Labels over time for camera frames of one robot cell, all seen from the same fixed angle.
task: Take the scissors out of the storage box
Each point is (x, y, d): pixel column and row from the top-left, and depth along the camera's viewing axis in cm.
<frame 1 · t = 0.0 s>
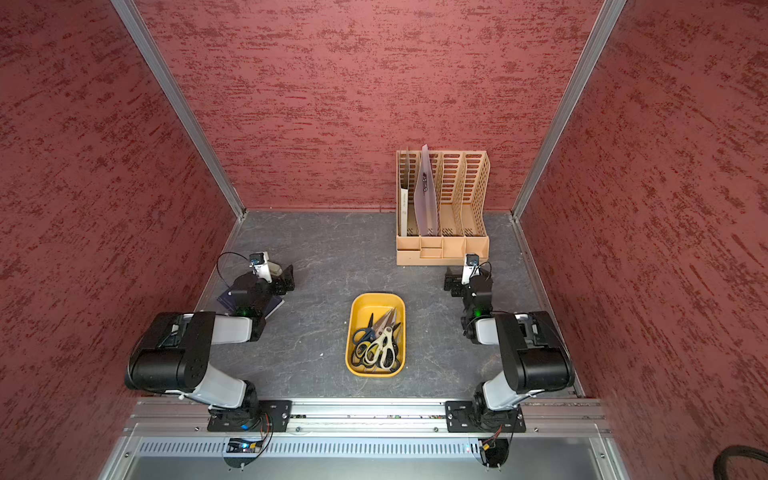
left hand: (277, 271, 94), fingers open
right hand: (461, 270, 94), fingers open
yellow plastic storage tray: (360, 306, 92), point 4 cm above the table
beige paper folder: (404, 212, 94), point 22 cm above the table
cream handled kitchen scissors: (384, 351, 82), point 5 cm above the table
yellow black handled scissors: (359, 353, 81), point 6 cm above the table
blue handled scissors: (365, 335, 87), point 3 cm above the table

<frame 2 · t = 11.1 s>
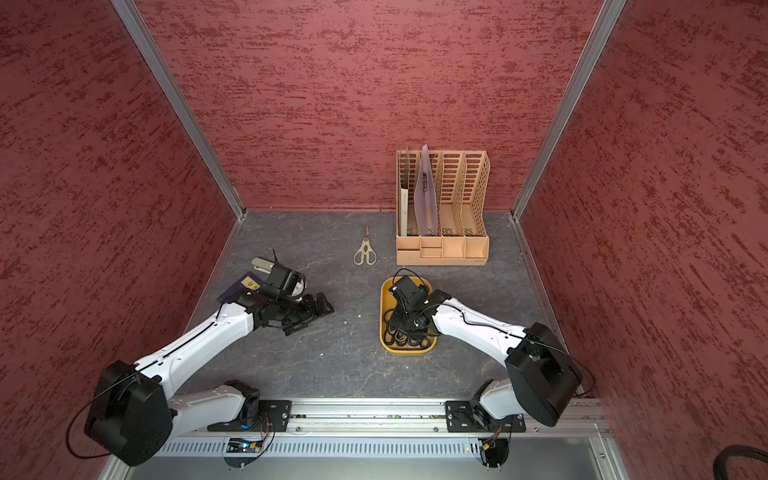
left hand: (319, 322, 82), fingers open
right hand: (393, 332, 84), fingers open
cream handled kitchen scissors: (365, 252, 109), on the table
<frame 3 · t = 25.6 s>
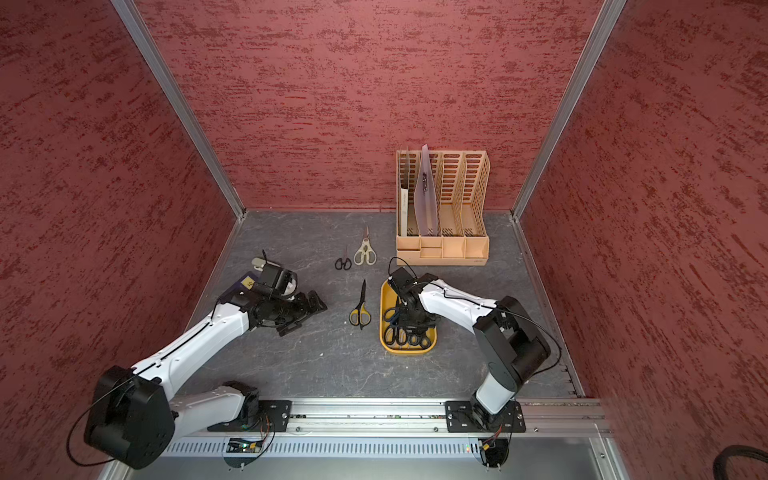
left hand: (313, 321, 82), fingers open
right hand: (413, 330, 87), fingers closed
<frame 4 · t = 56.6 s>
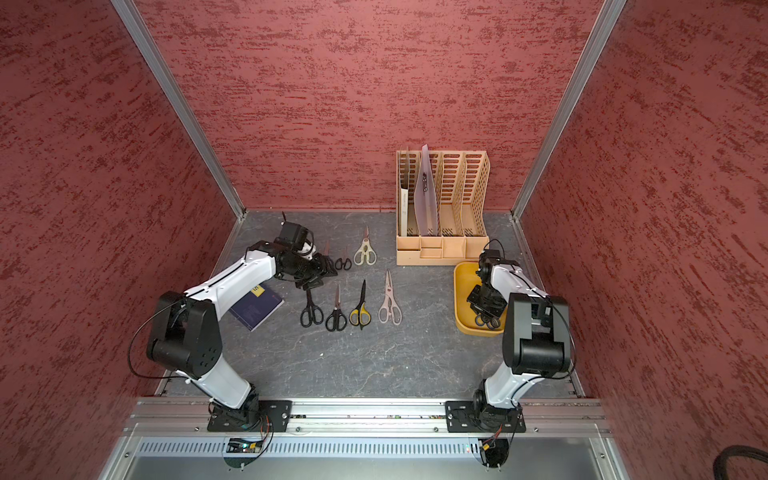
left hand: (329, 281, 88), fingers open
right hand: (478, 315, 90), fingers open
yellow plastic storage tray: (465, 281, 101), point 2 cm above the table
black handled scissors: (336, 320, 94), on the table
large black handled scissors: (311, 313, 94), on the table
pink handled kitchen scissors: (390, 311, 94), on the table
